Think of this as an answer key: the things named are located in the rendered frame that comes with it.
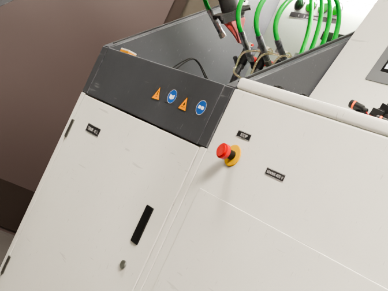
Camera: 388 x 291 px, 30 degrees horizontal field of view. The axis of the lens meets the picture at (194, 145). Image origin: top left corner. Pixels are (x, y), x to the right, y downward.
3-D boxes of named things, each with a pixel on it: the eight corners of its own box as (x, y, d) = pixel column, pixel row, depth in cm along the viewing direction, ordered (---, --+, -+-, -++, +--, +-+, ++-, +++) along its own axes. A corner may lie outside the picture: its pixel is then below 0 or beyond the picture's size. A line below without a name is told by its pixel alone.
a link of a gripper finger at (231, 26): (258, 38, 213) (250, 7, 210) (237, 46, 211) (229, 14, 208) (249, 37, 219) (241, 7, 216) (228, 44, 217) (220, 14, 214)
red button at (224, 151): (209, 157, 164) (219, 136, 164) (221, 163, 167) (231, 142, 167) (222, 163, 160) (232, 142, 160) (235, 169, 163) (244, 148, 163)
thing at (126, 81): (86, 93, 225) (108, 47, 225) (98, 99, 228) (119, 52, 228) (197, 144, 176) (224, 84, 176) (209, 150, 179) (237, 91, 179)
